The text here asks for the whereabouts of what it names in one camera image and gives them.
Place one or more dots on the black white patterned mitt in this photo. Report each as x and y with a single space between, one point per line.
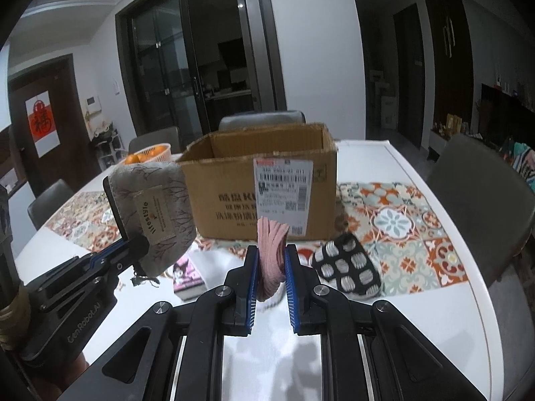
344 264

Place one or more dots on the pink striped cloth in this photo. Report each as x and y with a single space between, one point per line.
271 245

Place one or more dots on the patterned tile table runner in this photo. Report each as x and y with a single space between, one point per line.
393 221

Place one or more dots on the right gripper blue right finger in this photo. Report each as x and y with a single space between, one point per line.
368 351

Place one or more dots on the grey chair left edge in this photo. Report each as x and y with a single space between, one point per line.
52 199

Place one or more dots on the red fu door poster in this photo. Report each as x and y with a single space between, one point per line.
41 122

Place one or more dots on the wooden high chair with clothes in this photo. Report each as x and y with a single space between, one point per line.
520 157

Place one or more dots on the grey fabric pouch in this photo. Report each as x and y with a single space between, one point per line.
152 200

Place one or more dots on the person's left hand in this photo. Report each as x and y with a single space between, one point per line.
41 381

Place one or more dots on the grey chair behind box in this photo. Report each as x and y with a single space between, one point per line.
253 119

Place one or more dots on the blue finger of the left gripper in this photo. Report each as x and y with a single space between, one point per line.
119 256

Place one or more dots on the grey chair far left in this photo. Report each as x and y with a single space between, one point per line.
169 135

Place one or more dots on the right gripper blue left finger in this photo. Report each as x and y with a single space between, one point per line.
175 352

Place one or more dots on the white basket of oranges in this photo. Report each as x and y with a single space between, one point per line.
155 153

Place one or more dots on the brown cardboard box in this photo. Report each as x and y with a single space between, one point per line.
285 173

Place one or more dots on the black sliding glass door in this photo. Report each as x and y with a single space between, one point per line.
190 63

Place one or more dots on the grey chair right side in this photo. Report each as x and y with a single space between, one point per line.
491 205

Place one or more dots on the pink Kuromi tissue pack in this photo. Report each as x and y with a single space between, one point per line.
187 282

